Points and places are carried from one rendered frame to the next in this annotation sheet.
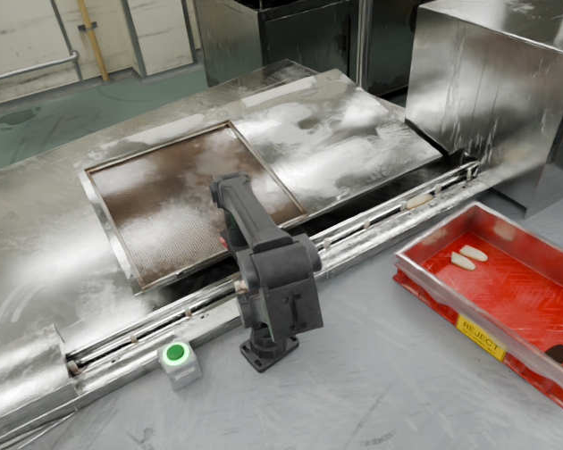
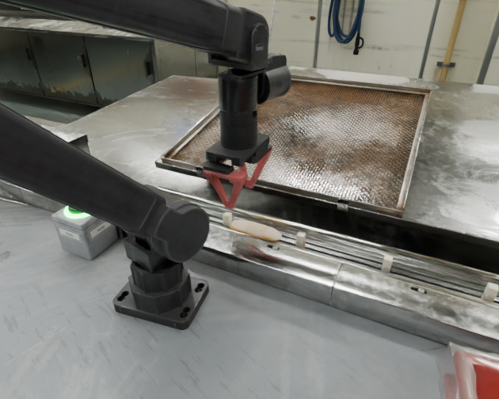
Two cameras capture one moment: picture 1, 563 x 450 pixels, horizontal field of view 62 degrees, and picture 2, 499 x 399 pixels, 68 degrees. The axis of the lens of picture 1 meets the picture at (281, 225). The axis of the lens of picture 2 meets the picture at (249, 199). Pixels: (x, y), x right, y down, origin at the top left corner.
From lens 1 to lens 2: 0.80 m
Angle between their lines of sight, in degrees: 43
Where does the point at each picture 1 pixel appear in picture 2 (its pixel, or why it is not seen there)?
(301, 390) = (99, 373)
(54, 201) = not seen: hidden behind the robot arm
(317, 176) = (478, 189)
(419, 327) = not seen: outside the picture
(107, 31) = (460, 74)
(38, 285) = (154, 134)
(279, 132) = (482, 126)
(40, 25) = (409, 51)
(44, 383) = not seen: hidden behind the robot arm
